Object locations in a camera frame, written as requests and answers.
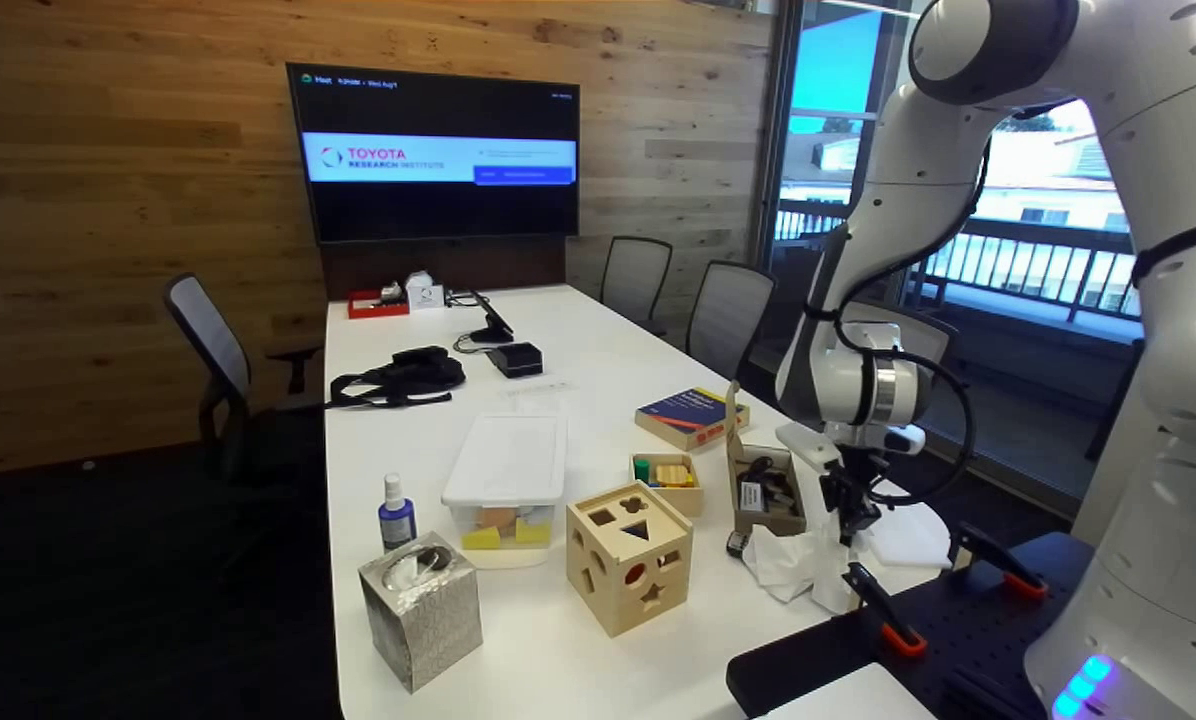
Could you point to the black balcony railing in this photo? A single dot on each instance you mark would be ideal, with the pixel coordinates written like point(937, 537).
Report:
point(1051, 266)

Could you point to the hand sanitizer bottle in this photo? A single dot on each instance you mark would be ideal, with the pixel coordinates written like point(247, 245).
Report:
point(399, 523)

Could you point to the white flat board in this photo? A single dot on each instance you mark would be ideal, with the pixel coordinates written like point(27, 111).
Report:
point(910, 537)

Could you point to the red flat box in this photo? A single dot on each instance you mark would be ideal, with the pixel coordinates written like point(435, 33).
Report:
point(376, 307)

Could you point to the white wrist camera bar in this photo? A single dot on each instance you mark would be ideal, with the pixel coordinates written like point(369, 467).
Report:
point(804, 447)

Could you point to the small wooden box with blocks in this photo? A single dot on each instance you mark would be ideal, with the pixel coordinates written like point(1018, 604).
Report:
point(669, 481)

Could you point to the small black box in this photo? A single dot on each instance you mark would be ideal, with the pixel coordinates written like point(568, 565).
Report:
point(515, 362)

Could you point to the clear plastic bin with lid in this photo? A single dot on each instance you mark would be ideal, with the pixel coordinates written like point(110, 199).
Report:
point(507, 461)

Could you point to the white small device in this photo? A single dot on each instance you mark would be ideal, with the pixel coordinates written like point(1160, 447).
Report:
point(427, 289)

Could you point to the wooden box with items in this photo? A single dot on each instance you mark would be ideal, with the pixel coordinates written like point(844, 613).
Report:
point(735, 452)

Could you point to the black mounting board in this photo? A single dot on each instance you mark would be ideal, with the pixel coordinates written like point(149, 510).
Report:
point(837, 666)

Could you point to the wooden shape sorter cube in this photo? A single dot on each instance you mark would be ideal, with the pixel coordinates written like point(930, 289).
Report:
point(629, 565)

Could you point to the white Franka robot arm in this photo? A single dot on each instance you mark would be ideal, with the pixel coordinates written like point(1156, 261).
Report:
point(1156, 403)

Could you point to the black office chair grey back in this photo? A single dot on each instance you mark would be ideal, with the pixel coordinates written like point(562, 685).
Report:
point(209, 333)

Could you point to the black electronics part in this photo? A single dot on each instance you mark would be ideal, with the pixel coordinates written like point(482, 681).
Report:
point(777, 502)

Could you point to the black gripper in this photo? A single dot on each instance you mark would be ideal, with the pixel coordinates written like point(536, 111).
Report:
point(855, 484)

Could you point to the grey marble tissue box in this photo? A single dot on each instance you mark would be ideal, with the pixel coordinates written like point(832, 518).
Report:
point(423, 626)

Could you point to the wall mounted TV screen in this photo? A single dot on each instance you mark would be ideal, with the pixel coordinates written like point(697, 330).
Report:
point(439, 154)

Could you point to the white sheet beside robot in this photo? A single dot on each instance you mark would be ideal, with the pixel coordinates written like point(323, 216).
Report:
point(849, 699)

